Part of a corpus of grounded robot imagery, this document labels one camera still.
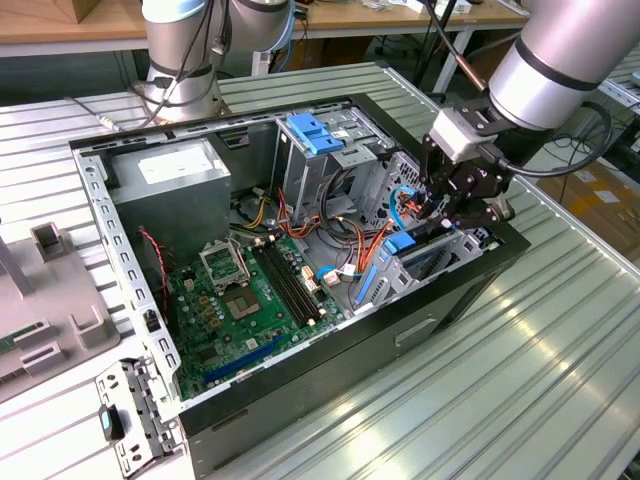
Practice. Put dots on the metal disk bay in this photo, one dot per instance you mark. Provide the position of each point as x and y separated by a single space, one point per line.
452 242

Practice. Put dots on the black PC case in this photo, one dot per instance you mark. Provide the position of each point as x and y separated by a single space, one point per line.
325 380

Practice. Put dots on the large brown cardboard panel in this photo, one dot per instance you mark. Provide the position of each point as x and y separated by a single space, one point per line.
495 47

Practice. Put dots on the blue expansion slot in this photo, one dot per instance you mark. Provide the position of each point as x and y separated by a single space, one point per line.
240 362

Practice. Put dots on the small white box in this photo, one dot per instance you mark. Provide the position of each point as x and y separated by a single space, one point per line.
415 7
462 7

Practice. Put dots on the cardboard box with labels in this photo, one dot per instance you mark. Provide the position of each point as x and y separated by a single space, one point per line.
560 192

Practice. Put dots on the CPU socket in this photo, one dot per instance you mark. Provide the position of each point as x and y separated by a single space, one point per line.
241 302

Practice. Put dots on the wooden desk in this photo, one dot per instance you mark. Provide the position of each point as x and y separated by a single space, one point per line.
350 20

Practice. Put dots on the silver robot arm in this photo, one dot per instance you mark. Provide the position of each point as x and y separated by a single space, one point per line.
565 55

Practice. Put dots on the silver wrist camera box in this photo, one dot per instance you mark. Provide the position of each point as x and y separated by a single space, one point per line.
460 135

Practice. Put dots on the grey parts rack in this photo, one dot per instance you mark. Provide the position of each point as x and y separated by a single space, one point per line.
50 295

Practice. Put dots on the metal drive cage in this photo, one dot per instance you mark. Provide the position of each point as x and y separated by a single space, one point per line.
305 180

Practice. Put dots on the blue plastic drive bracket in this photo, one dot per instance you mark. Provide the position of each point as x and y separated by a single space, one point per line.
310 132

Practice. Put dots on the black latch with blue tab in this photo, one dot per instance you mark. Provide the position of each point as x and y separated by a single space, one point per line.
107 422

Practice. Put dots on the grey power supply box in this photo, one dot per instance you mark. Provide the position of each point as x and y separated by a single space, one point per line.
170 200

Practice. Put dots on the green RAM stick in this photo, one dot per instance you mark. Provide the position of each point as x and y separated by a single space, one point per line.
7 345

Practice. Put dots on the hard disk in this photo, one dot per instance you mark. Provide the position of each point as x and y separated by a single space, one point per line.
400 245

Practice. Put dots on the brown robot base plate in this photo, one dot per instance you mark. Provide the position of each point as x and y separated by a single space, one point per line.
222 106

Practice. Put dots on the metal card retention bracket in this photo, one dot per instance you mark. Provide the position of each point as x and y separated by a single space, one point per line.
127 372

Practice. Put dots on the green motherboard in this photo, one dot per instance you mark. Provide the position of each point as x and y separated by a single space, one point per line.
235 345

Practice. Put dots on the black RAM slot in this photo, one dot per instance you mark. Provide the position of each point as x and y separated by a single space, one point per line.
283 285
295 277

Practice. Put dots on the small brown cardboard box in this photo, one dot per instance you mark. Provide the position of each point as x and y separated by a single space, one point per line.
100 7

